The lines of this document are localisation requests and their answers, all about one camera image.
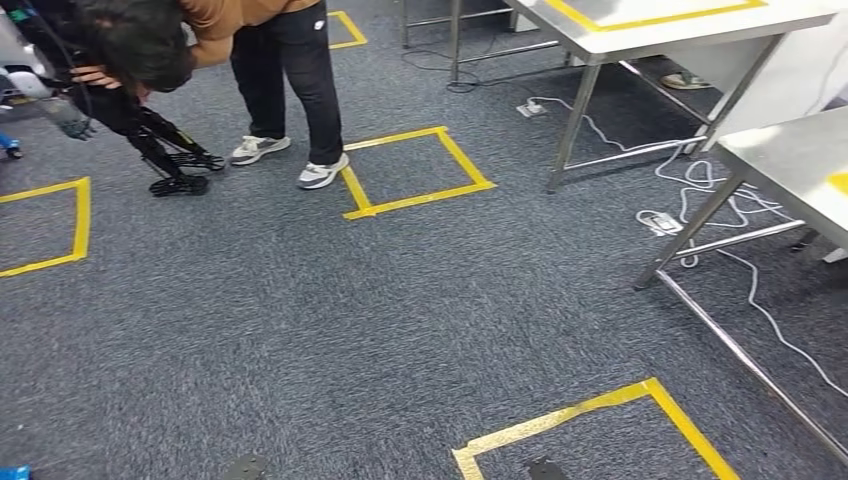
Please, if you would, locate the steel workbench table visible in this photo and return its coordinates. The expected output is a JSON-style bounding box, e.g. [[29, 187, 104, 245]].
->
[[632, 105, 848, 468]]

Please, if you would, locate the yellow floor tape square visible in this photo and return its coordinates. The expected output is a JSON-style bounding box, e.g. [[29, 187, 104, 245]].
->
[[327, 9, 370, 51], [451, 377, 742, 480], [339, 125, 498, 222], [0, 175, 93, 280]]

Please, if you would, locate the person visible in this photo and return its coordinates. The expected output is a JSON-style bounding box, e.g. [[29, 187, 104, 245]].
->
[[69, 0, 351, 191]]

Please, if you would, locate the person's shoe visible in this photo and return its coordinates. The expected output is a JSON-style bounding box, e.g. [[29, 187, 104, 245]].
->
[[660, 71, 715, 91]]

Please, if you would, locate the black humanoid robot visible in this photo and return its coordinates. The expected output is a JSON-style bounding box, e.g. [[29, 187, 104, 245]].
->
[[0, 0, 228, 199]]

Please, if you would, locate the white cabinet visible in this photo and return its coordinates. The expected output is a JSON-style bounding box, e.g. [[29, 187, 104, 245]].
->
[[652, 13, 848, 154]]

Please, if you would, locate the black floor cable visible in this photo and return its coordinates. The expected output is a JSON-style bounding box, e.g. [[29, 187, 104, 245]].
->
[[400, 33, 564, 95]]

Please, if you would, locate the black right camera bracket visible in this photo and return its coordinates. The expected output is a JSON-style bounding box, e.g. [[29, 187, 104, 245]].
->
[[526, 455, 570, 480]]

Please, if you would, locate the white floor cable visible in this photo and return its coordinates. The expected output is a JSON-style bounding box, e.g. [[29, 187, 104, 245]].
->
[[529, 95, 848, 400]]

